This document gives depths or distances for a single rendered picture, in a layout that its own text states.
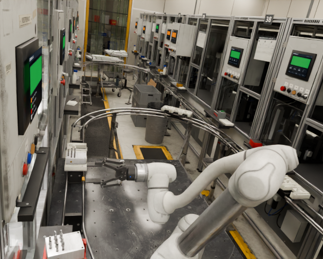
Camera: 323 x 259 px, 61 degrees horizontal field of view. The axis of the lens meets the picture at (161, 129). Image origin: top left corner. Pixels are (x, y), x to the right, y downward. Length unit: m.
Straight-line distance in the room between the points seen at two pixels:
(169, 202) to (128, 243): 0.43
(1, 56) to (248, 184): 0.73
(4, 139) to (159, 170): 0.89
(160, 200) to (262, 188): 0.57
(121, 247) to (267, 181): 0.96
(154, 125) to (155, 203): 3.08
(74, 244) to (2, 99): 0.71
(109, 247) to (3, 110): 1.17
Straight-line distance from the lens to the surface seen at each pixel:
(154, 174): 1.35
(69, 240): 1.17
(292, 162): 1.10
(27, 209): 0.75
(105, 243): 1.64
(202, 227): 1.14
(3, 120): 0.60
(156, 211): 1.35
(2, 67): 0.57
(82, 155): 1.94
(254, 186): 0.91
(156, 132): 4.40
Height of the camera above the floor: 1.82
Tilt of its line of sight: 21 degrees down
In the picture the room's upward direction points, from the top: 9 degrees clockwise
